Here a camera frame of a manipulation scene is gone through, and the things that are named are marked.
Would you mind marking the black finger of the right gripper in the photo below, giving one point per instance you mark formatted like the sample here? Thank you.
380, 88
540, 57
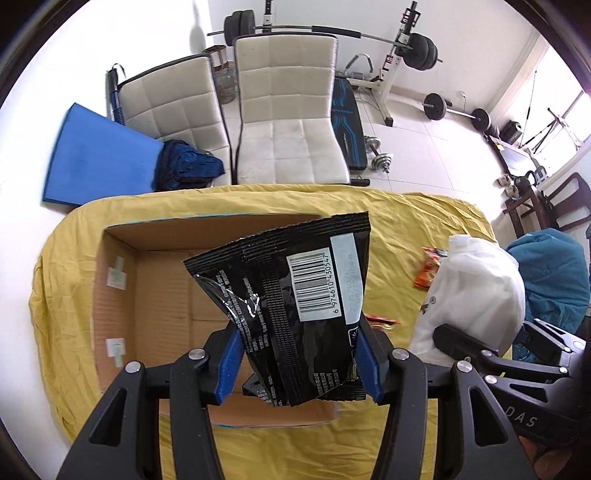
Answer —
459, 345

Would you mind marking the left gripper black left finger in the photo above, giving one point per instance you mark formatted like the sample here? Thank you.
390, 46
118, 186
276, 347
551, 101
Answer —
120, 439

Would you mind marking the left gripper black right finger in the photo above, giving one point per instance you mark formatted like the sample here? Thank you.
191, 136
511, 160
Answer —
475, 439

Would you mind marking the white plastic bag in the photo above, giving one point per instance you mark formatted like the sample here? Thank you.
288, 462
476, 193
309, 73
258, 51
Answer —
478, 289

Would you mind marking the orange panda snack bag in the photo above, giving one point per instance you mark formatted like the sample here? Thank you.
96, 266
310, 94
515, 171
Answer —
433, 258

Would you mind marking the black snack bag with barcode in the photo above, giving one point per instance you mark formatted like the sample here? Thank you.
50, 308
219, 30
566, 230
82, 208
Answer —
295, 294

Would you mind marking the red floral snack bag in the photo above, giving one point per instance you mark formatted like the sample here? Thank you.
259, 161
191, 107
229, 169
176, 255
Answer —
381, 323

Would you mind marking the yellow tablecloth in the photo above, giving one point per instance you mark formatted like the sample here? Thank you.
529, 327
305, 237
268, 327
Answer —
346, 448

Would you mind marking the teal blanket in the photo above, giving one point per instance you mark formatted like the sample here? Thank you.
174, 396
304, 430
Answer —
555, 275

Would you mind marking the cardboard box with blue print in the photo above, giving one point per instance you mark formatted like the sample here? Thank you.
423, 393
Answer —
146, 307

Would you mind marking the dark wooden chair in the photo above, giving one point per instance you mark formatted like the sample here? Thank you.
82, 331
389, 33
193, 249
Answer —
565, 208

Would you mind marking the chrome dumbbell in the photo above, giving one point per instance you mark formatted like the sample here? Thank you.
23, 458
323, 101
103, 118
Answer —
378, 160

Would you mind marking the barbell on floor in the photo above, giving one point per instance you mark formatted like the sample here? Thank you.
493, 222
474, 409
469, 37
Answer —
436, 108

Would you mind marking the black blue exercise bench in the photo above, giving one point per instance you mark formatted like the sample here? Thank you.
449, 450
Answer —
348, 128

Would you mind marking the dark blue cloth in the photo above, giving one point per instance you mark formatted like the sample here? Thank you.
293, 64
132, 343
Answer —
180, 166

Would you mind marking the blue foam mat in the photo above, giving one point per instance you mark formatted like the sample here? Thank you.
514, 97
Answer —
94, 158

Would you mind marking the white padded chair right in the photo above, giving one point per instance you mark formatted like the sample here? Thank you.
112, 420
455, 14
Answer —
285, 85

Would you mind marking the white padded chair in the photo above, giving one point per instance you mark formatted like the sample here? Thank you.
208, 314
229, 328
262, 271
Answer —
178, 101
285, 85

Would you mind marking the white padded chair left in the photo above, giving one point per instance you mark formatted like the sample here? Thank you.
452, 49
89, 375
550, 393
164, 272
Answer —
178, 101

